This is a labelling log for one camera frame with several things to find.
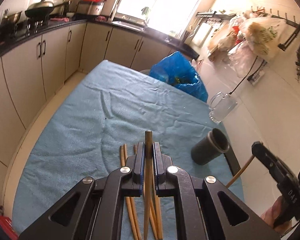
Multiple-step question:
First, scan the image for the person's right hand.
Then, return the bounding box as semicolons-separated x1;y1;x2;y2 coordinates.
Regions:
260;196;292;236

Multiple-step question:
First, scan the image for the dark cylindrical utensil holder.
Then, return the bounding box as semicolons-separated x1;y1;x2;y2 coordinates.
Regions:
191;128;230;165

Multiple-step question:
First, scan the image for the blue table cloth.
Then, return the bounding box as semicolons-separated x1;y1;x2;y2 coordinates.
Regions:
12;61;232;233

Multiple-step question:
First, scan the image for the clear glass mug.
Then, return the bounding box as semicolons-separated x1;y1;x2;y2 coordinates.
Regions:
209;92;237;124

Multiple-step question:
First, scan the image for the hanging white plastic bag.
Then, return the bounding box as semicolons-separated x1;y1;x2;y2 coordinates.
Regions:
228;41;257;77

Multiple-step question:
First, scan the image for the blue plastic bag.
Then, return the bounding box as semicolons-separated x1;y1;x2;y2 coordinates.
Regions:
149;51;209;102

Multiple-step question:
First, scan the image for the hanging printed plastic bag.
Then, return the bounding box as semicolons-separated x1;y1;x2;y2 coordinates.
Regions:
239;17;287;62

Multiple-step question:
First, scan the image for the black wok with lid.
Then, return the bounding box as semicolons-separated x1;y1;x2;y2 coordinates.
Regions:
25;0;72;22

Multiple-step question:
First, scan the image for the steel pot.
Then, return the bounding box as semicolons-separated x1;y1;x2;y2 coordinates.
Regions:
1;9;22;26

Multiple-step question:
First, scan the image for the window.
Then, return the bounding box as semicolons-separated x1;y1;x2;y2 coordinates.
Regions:
115;0;200;38

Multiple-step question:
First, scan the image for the black cable with plug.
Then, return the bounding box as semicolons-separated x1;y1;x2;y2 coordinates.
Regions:
228;56;260;96

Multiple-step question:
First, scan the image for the black wall hook rack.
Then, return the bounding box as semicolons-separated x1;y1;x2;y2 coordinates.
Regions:
251;11;300;77

